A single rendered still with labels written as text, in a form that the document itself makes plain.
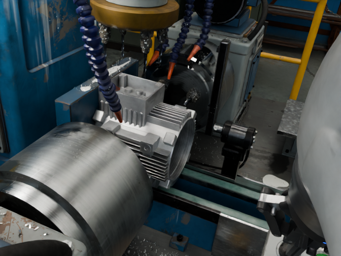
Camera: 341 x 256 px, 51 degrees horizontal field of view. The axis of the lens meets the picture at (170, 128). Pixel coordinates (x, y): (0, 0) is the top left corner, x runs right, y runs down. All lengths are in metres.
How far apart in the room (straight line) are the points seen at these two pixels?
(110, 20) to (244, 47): 0.57
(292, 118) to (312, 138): 1.10
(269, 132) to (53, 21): 0.90
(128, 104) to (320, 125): 0.63
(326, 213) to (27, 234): 0.35
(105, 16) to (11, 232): 0.42
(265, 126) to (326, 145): 1.28
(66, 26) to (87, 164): 0.43
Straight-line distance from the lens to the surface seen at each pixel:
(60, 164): 0.55
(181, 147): 0.92
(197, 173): 0.94
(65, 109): 0.76
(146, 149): 0.76
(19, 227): 0.48
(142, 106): 0.77
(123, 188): 0.58
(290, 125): 1.26
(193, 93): 0.98
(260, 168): 1.21
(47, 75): 0.87
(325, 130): 0.19
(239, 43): 1.17
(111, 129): 0.79
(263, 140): 1.36
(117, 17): 0.69
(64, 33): 0.90
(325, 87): 0.18
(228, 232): 0.84
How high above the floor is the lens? 1.50
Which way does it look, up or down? 32 degrees down
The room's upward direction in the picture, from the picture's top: 6 degrees clockwise
